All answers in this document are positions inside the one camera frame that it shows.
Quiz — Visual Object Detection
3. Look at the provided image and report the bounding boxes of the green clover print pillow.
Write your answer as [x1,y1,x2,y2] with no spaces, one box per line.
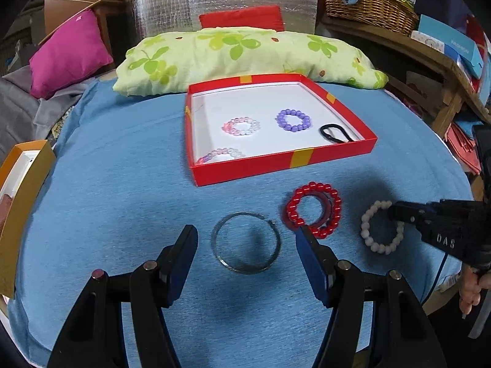
[113,27,390,96]

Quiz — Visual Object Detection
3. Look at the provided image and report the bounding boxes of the purple bead bracelet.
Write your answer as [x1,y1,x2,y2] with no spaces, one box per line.
[276,109,312,133]

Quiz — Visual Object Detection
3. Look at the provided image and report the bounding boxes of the red bead bracelet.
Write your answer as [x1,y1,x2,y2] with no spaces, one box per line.
[286,182,343,240]

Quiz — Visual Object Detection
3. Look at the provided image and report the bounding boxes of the wicker basket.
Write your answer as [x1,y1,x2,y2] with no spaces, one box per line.
[320,0,420,37]

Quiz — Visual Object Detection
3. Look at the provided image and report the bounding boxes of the person's right hand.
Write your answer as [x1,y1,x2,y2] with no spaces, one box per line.
[458,266,491,315]

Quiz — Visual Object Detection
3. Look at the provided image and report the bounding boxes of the maroon spiral hair tie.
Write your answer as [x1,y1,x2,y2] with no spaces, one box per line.
[307,194,336,234]

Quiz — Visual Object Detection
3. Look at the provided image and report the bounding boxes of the wooden shelf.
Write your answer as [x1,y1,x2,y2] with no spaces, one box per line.
[322,15,491,135]

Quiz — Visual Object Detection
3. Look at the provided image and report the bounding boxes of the silver bangle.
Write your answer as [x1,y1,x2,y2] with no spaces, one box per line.
[211,212,282,274]

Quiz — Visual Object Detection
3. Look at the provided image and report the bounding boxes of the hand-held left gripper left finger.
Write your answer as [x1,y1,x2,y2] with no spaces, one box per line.
[47,224,199,368]

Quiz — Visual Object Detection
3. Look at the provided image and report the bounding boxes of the red folded cloth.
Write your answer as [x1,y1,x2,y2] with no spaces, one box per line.
[447,123,482,173]

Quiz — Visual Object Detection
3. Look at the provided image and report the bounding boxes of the magenta cushion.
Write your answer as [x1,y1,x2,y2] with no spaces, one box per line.
[29,10,115,100]

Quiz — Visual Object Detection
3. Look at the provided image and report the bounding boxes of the grey cloth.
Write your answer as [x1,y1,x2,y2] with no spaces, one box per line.
[0,65,89,162]

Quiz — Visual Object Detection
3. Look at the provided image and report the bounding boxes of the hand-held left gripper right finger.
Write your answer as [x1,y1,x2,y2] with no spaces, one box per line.
[295,224,447,368]

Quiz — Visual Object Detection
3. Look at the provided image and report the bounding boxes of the black hair tie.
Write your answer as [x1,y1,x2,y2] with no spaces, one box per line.
[319,123,354,143]

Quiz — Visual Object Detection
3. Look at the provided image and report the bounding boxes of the silver foil insulation sheet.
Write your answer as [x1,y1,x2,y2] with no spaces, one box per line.
[126,0,321,48]

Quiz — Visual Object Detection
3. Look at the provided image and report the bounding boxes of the clear lilac bead bracelet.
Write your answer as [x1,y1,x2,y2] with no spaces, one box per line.
[196,146,246,165]

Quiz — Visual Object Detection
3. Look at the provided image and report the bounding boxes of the pink white bead bracelet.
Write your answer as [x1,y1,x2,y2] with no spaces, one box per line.
[222,117,261,137]

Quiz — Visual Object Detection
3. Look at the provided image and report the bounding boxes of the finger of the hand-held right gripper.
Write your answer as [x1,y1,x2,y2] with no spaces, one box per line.
[389,201,434,234]

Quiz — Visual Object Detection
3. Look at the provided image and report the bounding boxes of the blue cable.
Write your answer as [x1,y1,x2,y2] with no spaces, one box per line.
[433,253,449,301]

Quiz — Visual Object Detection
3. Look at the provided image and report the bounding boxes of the wooden chair frame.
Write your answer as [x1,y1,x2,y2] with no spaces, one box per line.
[92,0,127,70]

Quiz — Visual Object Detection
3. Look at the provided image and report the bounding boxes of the orange cardboard box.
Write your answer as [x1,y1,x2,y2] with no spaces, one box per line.
[0,140,57,301]

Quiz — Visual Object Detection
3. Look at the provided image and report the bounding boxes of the light blue box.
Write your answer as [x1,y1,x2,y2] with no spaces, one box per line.
[417,14,485,79]

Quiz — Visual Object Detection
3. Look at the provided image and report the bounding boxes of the red cushion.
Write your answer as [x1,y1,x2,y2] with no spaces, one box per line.
[199,5,285,31]

